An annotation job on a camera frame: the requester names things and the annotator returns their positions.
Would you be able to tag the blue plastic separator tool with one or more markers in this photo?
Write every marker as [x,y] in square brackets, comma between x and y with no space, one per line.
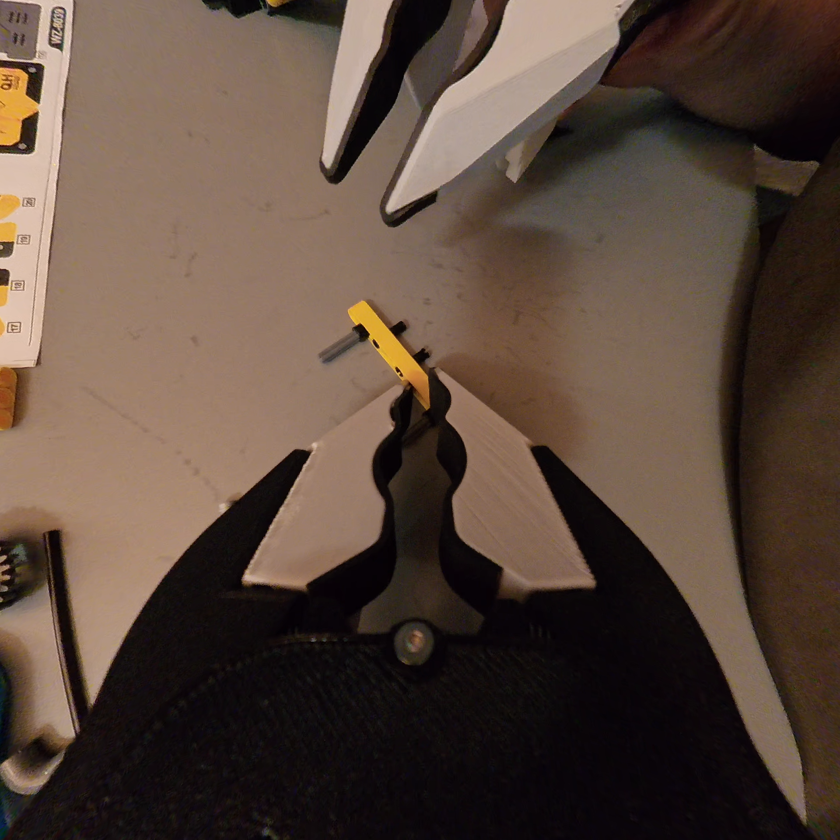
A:
[3,702]

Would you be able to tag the yellow and black sticker sheet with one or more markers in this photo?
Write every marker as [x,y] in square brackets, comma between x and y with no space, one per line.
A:
[39,216]

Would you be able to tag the person's leg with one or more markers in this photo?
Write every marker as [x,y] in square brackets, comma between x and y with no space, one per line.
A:
[794,459]

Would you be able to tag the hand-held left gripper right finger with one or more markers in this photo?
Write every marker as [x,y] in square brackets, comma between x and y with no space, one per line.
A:
[518,518]

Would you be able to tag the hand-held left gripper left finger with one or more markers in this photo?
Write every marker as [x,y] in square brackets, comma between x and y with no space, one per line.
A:
[308,525]

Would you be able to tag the black toy axle rod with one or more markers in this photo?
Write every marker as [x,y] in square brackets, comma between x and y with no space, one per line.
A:
[62,617]

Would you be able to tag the yellow toy beam with holes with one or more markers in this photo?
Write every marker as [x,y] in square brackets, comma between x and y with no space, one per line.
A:
[387,341]

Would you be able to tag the yellow toy panel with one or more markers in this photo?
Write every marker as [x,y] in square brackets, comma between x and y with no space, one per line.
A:
[6,397]

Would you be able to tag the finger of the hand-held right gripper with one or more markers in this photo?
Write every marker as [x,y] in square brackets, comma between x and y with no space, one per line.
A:
[512,98]
[358,79]

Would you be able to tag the person's right hand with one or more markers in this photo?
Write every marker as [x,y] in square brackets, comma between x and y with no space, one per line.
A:
[735,59]

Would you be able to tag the long grey toy pin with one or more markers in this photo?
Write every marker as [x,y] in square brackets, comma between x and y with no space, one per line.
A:
[341,346]

